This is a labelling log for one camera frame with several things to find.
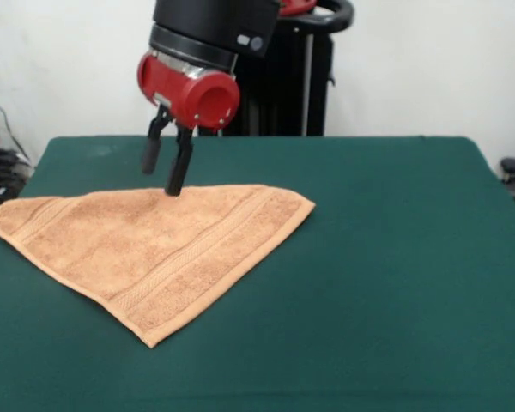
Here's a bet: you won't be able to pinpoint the tan terry towel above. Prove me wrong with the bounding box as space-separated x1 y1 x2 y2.
0 183 317 349

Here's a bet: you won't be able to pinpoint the black robot pedestal with handle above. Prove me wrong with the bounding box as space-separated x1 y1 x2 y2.
216 0 356 137

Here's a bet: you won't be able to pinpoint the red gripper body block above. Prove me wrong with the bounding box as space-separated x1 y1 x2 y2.
136 50 241 130

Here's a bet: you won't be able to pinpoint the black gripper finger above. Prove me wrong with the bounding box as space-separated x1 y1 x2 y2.
141 105 171 176
164 124 195 197

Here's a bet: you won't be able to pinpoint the black cable bundle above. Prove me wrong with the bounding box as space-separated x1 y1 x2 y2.
0 148 35 214

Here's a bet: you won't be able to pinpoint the grey wall cable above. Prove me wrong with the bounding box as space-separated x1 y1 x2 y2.
0 81 30 161

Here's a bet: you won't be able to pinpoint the dark green table cloth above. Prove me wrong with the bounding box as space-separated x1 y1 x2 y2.
0 135 515 412

